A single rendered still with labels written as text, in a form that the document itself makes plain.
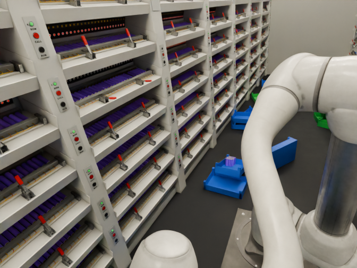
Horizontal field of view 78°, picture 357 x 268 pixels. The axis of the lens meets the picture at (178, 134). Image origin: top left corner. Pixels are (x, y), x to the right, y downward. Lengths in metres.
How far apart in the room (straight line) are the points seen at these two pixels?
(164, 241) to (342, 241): 0.68
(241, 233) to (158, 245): 0.89
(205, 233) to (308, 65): 1.21
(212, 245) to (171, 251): 1.17
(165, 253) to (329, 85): 0.47
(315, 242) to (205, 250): 0.73
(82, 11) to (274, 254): 0.97
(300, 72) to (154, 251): 0.49
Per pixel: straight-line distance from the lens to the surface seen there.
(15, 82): 0.86
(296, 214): 1.02
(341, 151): 0.68
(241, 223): 1.25
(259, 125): 0.51
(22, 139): 0.91
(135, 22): 1.42
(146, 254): 0.35
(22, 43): 0.88
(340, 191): 0.77
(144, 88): 1.26
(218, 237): 1.54
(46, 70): 0.90
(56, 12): 0.96
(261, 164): 0.45
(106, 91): 1.12
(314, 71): 0.60
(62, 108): 0.93
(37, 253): 1.06
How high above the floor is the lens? 1.24
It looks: 28 degrees down
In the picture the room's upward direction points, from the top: 8 degrees counter-clockwise
